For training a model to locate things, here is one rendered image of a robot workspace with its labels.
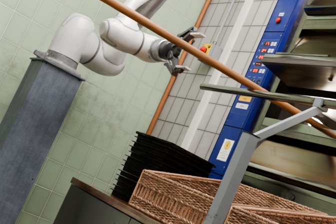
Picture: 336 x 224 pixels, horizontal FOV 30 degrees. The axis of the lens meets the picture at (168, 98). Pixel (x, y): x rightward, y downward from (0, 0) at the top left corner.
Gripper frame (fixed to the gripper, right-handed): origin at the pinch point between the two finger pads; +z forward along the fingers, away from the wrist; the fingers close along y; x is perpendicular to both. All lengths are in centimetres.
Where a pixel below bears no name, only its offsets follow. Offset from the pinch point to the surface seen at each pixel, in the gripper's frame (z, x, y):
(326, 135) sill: 11, -65, 4
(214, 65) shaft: 1.7, -9.4, 0.7
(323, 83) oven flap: -1, -63, -18
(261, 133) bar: 41.9, -10.4, 22.1
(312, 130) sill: 2, -65, 3
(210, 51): -85, -57, -27
